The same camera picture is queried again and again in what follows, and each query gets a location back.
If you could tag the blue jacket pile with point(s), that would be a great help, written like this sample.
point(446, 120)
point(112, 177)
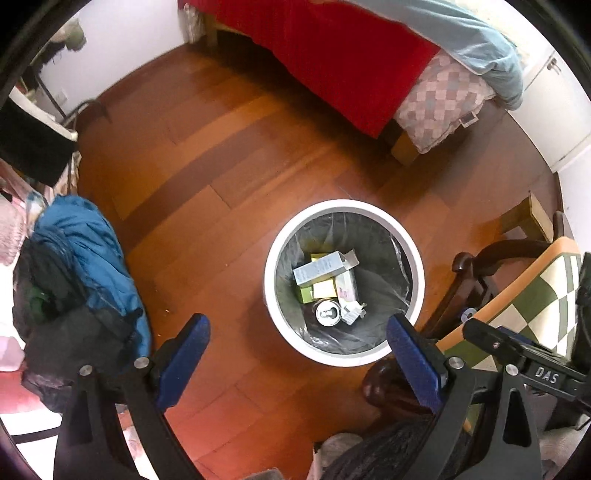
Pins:
point(73, 258)

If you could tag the black bin liner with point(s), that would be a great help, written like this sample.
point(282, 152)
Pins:
point(383, 280)

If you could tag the red bed sheet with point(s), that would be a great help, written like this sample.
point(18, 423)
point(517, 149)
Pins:
point(362, 65)

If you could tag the white door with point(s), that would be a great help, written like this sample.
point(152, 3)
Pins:
point(555, 114)

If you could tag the checkered pink mattress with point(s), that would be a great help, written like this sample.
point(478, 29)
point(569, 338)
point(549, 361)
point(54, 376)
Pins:
point(446, 96)

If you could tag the red blue milk carton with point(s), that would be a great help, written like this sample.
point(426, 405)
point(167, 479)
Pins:
point(352, 308)

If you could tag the dark wooden chair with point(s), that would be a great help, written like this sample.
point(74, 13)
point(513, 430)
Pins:
point(466, 286)

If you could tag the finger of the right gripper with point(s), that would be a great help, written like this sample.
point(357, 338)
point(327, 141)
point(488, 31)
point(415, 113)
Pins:
point(539, 367)

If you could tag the metal can in bin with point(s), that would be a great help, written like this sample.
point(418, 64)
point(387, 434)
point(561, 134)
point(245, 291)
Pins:
point(327, 312)

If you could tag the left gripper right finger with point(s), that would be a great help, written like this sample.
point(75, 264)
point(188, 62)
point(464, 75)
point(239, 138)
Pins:
point(505, 442)

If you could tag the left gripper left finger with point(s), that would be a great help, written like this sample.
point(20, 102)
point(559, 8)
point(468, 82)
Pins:
point(91, 443)

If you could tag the white trash bin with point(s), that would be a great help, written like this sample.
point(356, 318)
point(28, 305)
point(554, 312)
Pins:
point(309, 296)

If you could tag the white blue carton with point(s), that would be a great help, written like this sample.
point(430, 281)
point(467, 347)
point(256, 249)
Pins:
point(326, 267)

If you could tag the light blue duvet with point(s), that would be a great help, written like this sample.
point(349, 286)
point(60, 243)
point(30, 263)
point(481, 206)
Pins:
point(471, 41)

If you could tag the small wooden stool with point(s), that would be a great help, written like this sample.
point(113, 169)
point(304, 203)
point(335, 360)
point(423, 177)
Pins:
point(529, 216)

